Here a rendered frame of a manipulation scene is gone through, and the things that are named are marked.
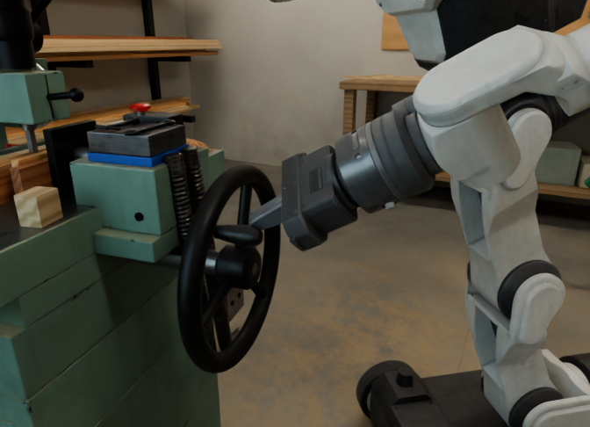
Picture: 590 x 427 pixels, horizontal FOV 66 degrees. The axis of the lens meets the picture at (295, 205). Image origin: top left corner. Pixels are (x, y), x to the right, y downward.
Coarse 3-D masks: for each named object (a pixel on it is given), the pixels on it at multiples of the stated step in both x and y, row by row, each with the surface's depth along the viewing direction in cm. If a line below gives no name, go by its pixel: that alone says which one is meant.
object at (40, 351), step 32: (96, 288) 62; (128, 288) 69; (160, 288) 77; (64, 320) 58; (96, 320) 63; (0, 352) 52; (32, 352) 54; (64, 352) 58; (0, 384) 54; (32, 384) 54
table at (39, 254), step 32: (224, 160) 95; (64, 192) 67; (0, 224) 55; (64, 224) 56; (96, 224) 61; (0, 256) 48; (32, 256) 52; (64, 256) 57; (128, 256) 60; (160, 256) 60; (0, 288) 49; (32, 288) 53
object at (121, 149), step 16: (144, 112) 66; (160, 112) 69; (128, 128) 61; (160, 128) 61; (176, 128) 62; (96, 144) 60; (112, 144) 59; (128, 144) 58; (144, 144) 57; (160, 144) 59; (176, 144) 63; (96, 160) 60; (112, 160) 59; (128, 160) 58; (144, 160) 58; (160, 160) 59
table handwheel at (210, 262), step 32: (224, 192) 55; (256, 192) 69; (192, 224) 52; (192, 256) 51; (224, 256) 62; (256, 256) 64; (192, 288) 51; (224, 288) 60; (256, 288) 70; (192, 320) 51; (256, 320) 72; (192, 352) 54; (224, 352) 62
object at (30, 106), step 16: (0, 80) 63; (16, 80) 62; (32, 80) 63; (48, 80) 65; (0, 96) 64; (16, 96) 63; (32, 96) 63; (0, 112) 65; (16, 112) 64; (32, 112) 63; (48, 112) 66; (64, 112) 68; (32, 128) 68
